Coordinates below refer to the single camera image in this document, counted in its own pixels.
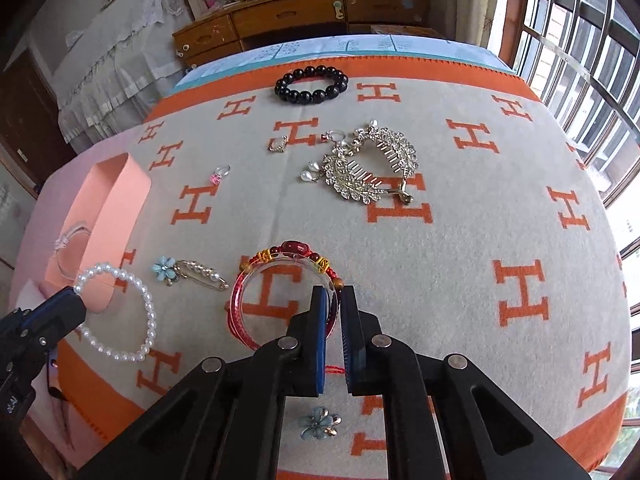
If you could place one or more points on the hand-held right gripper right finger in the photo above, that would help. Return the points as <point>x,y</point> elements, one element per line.
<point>351,350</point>

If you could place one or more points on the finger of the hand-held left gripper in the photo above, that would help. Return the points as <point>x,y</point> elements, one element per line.
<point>62,317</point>
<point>50,300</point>

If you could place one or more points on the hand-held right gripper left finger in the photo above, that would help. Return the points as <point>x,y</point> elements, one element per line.
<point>318,345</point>

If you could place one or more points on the pink jewelry box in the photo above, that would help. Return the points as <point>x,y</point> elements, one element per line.
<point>122,210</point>

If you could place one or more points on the silver leaf hair comb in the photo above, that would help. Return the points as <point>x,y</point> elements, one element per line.
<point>385,142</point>

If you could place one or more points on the pink sheet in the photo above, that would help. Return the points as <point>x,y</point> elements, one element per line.
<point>30,240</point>

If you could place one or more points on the blue flower hair clip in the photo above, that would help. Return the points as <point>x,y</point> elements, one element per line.
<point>317,422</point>

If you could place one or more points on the blue flower brooch pin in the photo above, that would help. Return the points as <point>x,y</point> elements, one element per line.
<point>165,266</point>

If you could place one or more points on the orange patterned blanket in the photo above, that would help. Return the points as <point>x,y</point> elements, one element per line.
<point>450,210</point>

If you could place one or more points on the dark wooden cabinet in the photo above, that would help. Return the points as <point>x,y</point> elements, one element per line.
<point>25,125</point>

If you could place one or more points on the white lace cloth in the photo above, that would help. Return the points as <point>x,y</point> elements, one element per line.
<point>110,50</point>

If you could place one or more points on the light blue bedsheet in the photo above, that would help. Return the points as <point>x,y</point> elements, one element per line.
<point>325,47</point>

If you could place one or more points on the wooden dresser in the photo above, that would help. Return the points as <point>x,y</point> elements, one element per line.
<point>285,15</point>

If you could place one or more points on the beige curtain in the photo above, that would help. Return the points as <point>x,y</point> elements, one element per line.
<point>475,0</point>

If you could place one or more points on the window grille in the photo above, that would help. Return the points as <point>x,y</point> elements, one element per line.
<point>590,60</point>

